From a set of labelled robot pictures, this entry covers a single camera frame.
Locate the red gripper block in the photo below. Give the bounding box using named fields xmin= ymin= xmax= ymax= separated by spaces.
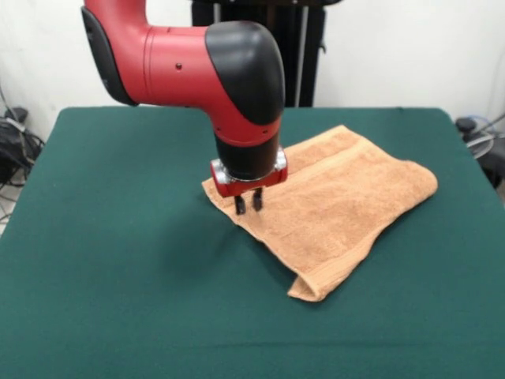
xmin=209 ymin=146 xmax=290 ymax=216

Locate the tan terry towel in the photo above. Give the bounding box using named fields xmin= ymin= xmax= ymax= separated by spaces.
xmin=200 ymin=124 xmax=440 ymax=303

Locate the dark green table cloth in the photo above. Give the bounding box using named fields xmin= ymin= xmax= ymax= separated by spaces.
xmin=0 ymin=106 xmax=505 ymax=379

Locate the small black plug box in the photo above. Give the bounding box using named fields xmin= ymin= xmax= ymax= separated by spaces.
xmin=455 ymin=117 xmax=479 ymax=133

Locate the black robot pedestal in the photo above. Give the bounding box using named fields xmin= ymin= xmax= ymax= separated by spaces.
xmin=191 ymin=0 xmax=328 ymax=108

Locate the black cable bundle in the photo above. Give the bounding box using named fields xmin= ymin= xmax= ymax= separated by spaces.
xmin=0 ymin=106 xmax=47 ymax=190

